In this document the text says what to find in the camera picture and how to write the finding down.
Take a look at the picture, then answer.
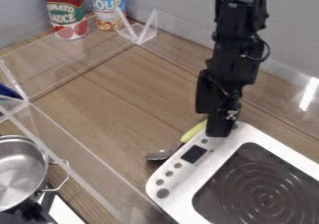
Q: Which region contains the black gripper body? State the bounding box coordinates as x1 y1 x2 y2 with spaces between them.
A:
198 40 265 94

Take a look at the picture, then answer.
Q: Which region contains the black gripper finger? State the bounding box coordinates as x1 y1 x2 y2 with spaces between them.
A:
206 91 242 137
197 70 219 114

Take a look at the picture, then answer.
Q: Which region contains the green handled metal spoon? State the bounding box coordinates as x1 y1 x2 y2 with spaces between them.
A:
146 120 207 161

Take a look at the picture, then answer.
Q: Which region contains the white and black stove top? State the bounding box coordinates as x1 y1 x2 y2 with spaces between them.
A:
146 122 319 224

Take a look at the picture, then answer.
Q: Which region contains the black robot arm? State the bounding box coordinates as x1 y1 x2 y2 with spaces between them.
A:
197 0 271 137

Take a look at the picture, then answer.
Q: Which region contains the black stove under pot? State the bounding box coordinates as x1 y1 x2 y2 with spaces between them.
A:
0 192 59 224

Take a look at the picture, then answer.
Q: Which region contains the alphabet soup can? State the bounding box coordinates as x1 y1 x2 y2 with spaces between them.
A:
91 0 126 31

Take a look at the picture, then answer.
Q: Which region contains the tomato sauce can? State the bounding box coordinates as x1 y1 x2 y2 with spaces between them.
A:
46 0 89 40

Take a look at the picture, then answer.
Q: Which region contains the blue object at left edge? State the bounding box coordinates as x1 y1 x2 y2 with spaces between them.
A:
0 83 23 99

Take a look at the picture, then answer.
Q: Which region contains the stainless steel pot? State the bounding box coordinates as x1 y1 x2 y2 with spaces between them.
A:
0 135 70 212

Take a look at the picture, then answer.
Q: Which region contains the clear acrylic corner bracket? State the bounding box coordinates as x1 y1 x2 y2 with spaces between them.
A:
117 8 158 46

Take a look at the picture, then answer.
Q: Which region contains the clear acrylic left bracket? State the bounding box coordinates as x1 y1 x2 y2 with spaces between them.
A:
0 59 29 124

